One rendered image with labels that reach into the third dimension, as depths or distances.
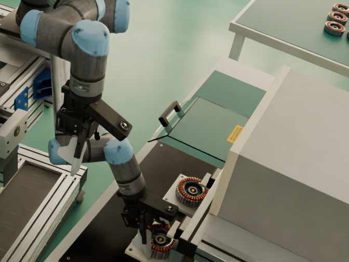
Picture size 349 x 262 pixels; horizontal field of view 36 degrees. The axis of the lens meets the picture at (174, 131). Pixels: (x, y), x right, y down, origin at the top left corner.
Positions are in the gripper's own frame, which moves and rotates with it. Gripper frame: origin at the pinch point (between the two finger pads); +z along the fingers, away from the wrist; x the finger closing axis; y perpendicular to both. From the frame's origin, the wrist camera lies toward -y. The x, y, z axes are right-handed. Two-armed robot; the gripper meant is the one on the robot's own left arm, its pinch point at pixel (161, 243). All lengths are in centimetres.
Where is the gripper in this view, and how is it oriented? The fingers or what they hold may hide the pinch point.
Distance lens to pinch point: 163.1
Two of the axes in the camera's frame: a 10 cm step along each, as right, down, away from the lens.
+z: 2.9, 8.5, 4.3
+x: -4.2, 5.2, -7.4
